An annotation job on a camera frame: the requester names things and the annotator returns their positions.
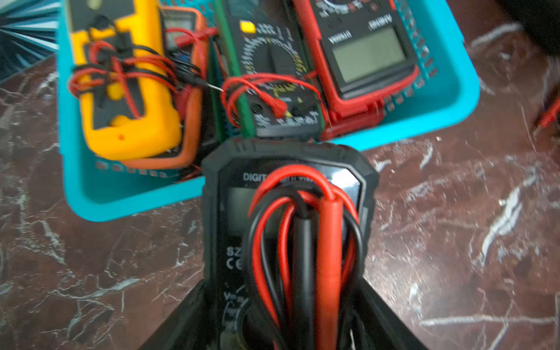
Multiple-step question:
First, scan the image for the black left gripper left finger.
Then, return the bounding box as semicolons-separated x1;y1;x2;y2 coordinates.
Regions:
139;280;210;349

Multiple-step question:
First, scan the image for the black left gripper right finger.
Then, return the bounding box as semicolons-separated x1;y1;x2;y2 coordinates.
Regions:
356;279;427;350

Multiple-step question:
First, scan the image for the small black red tester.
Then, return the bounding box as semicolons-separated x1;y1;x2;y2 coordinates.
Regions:
202;139;379;349

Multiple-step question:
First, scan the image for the yellow multimeter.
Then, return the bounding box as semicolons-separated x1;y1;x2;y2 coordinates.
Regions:
64;1;182;161

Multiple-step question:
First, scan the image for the green black multimeter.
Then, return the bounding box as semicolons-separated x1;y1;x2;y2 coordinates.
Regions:
214;1;325;141

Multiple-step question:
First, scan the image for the red black large multimeter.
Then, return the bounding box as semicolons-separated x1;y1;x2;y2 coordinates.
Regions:
294;1;419;120

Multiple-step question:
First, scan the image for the orange black multimeter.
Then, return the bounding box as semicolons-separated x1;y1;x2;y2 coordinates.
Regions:
122;6;216;170

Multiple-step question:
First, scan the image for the red clamp multimeter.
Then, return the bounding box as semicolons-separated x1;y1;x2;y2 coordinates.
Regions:
320;101;385;141

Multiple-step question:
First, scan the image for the teal plastic basket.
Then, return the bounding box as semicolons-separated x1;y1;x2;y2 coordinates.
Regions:
57;1;480;222

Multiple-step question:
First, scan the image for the black plastic tool case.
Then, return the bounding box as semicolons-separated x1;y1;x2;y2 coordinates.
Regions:
499;0;559;56

